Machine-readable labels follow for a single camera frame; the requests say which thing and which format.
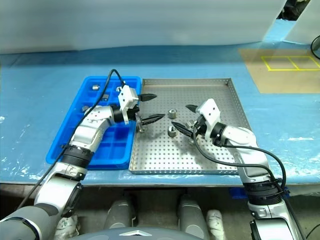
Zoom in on black background cable loop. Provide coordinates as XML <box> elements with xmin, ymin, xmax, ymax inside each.
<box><xmin>310</xmin><ymin>34</ymin><xmax>320</xmax><ymax>60</ymax></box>

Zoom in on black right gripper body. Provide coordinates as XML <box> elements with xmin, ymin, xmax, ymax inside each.
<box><xmin>187</xmin><ymin>112</ymin><xmax>207</xmax><ymax>137</ymax></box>

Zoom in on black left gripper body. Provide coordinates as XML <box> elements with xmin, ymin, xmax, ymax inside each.
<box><xmin>128</xmin><ymin>93</ymin><xmax>145</xmax><ymax>127</ymax></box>

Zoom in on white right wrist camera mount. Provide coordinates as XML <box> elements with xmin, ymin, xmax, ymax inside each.
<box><xmin>197</xmin><ymin>98</ymin><xmax>222</xmax><ymax>140</ymax></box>

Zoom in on small white foam board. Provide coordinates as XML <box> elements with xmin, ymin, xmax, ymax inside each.
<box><xmin>284</xmin><ymin>0</ymin><xmax>320</xmax><ymax>46</ymax></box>

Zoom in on blue compartment tray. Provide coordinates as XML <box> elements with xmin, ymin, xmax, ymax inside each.
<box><xmin>46</xmin><ymin>75</ymin><xmax>143</xmax><ymax>171</ymax></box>

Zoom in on white foot cover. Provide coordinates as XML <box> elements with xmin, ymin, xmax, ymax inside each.
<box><xmin>206</xmin><ymin>209</ymin><xmax>227</xmax><ymax>238</ymax></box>
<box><xmin>54</xmin><ymin>214</ymin><xmax>81</xmax><ymax>238</ymax></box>

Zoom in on large white foam board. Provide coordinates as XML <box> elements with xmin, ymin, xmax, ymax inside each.
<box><xmin>0</xmin><ymin>0</ymin><xmax>288</xmax><ymax>55</ymax></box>

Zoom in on brown cardboard mat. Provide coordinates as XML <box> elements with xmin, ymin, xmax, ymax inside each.
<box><xmin>237</xmin><ymin>47</ymin><xmax>320</xmax><ymax>95</ymax></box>

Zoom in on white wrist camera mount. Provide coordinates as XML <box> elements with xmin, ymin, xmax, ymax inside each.
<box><xmin>117</xmin><ymin>84</ymin><xmax>140</xmax><ymax>125</ymax></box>
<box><xmin>197</xmin><ymin>98</ymin><xmax>222</xmax><ymax>140</ymax></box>

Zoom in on perforated metal tray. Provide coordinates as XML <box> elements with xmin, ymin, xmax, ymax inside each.
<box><xmin>128</xmin><ymin>77</ymin><xmax>251</xmax><ymax>176</ymax></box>

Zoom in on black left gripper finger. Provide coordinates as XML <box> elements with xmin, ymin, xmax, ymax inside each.
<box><xmin>141</xmin><ymin>113</ymin><xmax>166</xmax><ymax>126</ymax></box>
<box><xmin>139</xmin><ymin>92</ymin><xmax>157</xmax><ymax>103</ymax></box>

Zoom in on grey robot torso with emblem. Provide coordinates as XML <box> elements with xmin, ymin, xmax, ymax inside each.
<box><xmin>72</xmin><ymin>219</ymin><xmax>201</xmax><ymax>240</ymax></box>

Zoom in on dark grey rounded leg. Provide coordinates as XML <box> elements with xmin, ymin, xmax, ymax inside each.
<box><xmin>103</xmin><ymin>197</ymin><xmax>137</xmax><ymax>232</ymax></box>
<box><xmin>177</xmin><ymin>194</ymin><xmax>210</xmax><ymax>240</ymax></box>

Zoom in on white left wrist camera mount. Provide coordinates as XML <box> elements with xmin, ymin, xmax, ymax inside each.
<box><xmin>117</xmin><ymin>84</ymin><xmax>140</xmax><ymax>125</ymax></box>

